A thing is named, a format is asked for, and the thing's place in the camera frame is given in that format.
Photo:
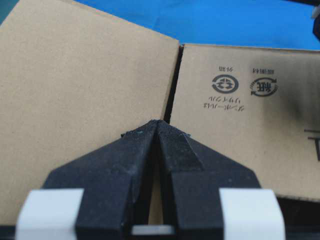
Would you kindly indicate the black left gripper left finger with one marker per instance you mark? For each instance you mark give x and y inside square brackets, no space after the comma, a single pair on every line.
[92,197]

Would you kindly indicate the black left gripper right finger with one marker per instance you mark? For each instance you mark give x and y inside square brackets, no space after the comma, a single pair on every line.
[208,196]

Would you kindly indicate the brown cardboard box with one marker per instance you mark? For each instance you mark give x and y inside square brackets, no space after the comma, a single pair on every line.
[73,79]

